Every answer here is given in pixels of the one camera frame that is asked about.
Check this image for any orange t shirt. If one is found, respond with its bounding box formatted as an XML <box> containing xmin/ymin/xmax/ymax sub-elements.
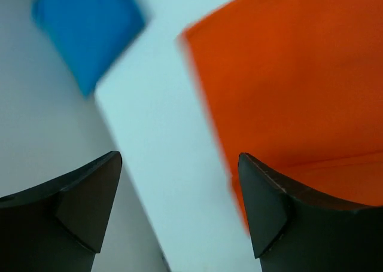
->
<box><xmin>182</xmin><ymin>0</ymin><xmax>382</xmax><ymax>216</ymax></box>

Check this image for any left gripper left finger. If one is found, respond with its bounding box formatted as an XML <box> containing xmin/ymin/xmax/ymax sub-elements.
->
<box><xmin>1</xmin><ymin>151</ymin><xmax>123</xmax><ymax>271</ymax></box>

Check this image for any blue t shirt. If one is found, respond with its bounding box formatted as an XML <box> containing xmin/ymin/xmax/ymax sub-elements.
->
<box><xmin>32</xmin><ymin>0</ymin><xmax>146</xmax><ymax>97</ymax></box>

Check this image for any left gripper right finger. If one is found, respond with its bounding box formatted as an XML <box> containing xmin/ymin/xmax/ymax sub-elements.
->
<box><xmin>238</xmin><ymin>153</ymin><xmax>382</xmax><ymax>271</ymax></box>

